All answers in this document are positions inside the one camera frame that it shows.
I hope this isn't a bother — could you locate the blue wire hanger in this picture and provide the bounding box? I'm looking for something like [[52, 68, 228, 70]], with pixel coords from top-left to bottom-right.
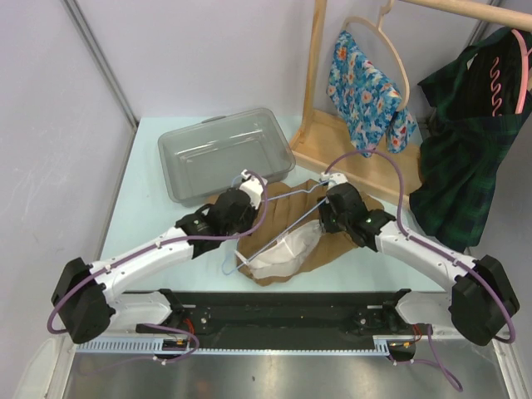
[[222, 173, 333, 278]]

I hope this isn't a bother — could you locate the tan garment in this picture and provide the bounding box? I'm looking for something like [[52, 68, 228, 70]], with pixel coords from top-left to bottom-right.
[[234, 178, 386, 288]]

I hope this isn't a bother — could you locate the blue floral skirt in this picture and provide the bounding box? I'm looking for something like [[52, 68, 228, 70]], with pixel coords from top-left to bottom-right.
[[326, 30, 417, 157]]

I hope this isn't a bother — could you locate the green plaid garment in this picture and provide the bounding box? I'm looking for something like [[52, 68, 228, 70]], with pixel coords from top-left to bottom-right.
[[409, 27, 531, 251]]

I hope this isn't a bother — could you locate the beige wooden hanger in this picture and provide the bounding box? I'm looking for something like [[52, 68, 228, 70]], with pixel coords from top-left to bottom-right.
[[342, 0, 411, 113]]

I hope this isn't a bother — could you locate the pink plastic hanger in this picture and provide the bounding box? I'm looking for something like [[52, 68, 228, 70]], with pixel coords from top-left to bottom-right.
[[489, 28, 531, 116]]

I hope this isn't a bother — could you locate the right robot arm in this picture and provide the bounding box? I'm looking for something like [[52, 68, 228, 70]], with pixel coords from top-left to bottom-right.
[[319, 182, 520, 346]]

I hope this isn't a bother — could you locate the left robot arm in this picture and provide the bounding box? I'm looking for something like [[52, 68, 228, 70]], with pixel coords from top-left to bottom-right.
[[51, 185, 267, 344]]

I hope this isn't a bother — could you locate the clear plastic tray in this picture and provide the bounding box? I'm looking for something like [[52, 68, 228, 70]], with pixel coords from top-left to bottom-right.
[[158, 108, 295, 206]]

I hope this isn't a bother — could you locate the wooden clothes rack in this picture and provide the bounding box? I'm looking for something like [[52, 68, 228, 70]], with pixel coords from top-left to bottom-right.
[[288, 0, 532, 196]]

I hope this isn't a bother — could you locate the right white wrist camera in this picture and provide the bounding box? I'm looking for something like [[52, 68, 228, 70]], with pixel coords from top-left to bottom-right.
[[319, 172, 348, 190]]

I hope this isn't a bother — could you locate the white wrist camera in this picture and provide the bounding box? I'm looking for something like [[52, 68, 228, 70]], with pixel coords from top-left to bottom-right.
[[319, 172, 348, 190], [239, 170, 268, 209]]

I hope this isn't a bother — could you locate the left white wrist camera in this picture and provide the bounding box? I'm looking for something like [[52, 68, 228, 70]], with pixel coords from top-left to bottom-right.
[[239, 170, 268, 209]]

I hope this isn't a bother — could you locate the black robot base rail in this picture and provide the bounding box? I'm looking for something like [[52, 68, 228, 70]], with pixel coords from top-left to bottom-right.
[[160, 288, 427, 353]]

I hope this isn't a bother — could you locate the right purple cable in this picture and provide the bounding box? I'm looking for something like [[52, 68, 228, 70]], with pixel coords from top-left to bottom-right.
[[323, 150, 516, 394]]

